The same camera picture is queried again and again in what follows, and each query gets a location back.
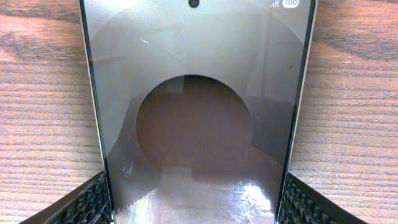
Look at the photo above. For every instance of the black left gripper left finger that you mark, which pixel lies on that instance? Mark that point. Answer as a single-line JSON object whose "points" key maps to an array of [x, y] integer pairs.
{"points": [[87, 204]]}

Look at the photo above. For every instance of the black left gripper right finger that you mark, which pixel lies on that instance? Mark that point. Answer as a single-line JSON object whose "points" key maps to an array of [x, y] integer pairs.
{"points": [[301, 204]]}

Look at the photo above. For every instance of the silver Galaxy smartphone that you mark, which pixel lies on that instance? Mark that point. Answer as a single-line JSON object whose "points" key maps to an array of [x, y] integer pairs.
{"points": [[196, 104]]}

